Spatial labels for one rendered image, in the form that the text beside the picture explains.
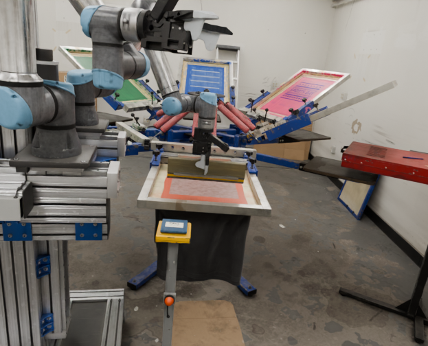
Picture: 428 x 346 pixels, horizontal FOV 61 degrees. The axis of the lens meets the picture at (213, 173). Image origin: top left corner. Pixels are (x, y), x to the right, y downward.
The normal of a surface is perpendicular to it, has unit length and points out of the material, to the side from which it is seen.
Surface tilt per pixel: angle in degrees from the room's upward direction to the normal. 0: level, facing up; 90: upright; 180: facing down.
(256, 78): 90
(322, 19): 90
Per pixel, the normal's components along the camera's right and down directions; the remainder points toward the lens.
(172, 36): -0.25, 0.14
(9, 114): -0.28, 0.40
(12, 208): 0.18, 0.33
